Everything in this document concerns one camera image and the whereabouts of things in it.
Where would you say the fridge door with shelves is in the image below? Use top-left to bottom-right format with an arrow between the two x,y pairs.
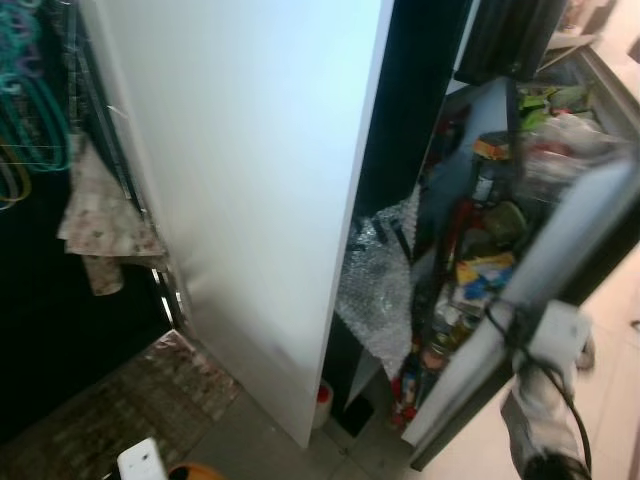
395,45 -> 640,471

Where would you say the orange plastic bowl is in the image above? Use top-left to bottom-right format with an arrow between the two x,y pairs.
168,462 -> 226,480

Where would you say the white fridge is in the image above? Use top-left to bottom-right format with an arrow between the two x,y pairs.
80,0 -> 471,451

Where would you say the yellow and blue box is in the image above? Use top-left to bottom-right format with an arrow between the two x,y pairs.
455,252 -> 516,301

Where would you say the green lid jar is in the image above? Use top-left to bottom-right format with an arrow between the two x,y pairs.
490,202 -> 528,246

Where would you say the red sauce bottle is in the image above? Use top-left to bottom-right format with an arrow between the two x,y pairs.
395,340 -> 426,426

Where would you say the clear plastic bag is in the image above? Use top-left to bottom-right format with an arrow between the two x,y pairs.
520,110 -> 616,191

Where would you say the yellow lid jar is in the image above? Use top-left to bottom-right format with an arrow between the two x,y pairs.
472,135 -> 511,201

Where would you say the clear bubble wrap sheet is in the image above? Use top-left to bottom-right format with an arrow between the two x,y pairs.
335,190 -> 426,376

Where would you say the green food packet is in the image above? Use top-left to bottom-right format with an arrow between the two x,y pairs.
518,85 -> 591,126

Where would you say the white bottle with red cap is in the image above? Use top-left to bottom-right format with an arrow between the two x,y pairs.
312,378 -> 334,431

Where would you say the black freezer door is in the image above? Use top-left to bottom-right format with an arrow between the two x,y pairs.
455,0 -> 571,86

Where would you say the mottled brown floor mat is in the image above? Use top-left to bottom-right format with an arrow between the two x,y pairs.
0,330 -> 241,480

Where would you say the floral patterned cloth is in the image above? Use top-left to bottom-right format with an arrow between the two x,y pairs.
58,135 -> 166,298

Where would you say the teal clothes hanger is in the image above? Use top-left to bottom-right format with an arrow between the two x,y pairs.
0,60 -> 76,173

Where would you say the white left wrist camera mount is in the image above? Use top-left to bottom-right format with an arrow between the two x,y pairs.
118,438 -> 166,480

